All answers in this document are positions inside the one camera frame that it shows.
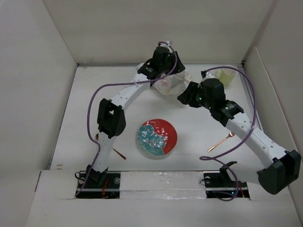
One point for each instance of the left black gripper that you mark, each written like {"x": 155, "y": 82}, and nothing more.
{"x": 178, "y": 68}

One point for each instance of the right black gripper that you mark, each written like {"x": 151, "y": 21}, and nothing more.
{"x": 185, "y": 97}

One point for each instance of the floral white cloth napkin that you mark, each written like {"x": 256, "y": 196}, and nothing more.
{"x": 174, "y": 84}

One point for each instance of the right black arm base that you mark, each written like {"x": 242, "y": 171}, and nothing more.
{"x": 218, "y": 184}

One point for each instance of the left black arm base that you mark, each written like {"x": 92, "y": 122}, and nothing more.
{"x": 108, "y": 189}

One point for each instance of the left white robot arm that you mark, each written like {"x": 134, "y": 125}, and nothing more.
{"x": 111, "y": 112}

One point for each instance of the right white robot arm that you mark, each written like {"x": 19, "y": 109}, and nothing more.
{"x": 281, "y": 167}

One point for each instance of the pale yellow mug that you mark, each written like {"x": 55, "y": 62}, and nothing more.
{"x": 225, "y": 76}

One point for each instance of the red and teal plate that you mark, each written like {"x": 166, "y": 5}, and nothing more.
{"x": 157, "y": 138}

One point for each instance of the copper fork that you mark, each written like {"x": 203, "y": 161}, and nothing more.
{"x": 230, "y": 135}

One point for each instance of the copper spoon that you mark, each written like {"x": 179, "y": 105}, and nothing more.
{"x": 121, "y": 155}

